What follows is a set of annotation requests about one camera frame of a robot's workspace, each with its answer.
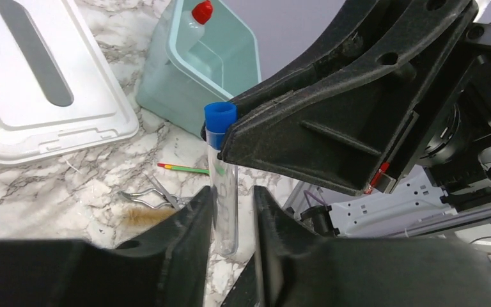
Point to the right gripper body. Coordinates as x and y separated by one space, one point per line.
451 135

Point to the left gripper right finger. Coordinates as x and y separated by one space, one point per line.
293 266

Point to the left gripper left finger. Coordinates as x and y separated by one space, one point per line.
163 266

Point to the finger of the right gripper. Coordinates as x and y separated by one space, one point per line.
345 157
352 73

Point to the metal wire tongs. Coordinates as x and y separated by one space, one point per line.
151 199

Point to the blue capped test tube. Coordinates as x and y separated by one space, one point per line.
219 116

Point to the red capped squeeze bottle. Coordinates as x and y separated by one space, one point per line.
192 26

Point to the metal tweezers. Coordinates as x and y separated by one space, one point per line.
169 198

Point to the green spatula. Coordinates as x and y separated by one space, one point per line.
175 167

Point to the teal plastic bin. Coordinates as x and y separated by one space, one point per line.
176 85

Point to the white plastic lid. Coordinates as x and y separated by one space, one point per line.
57 91

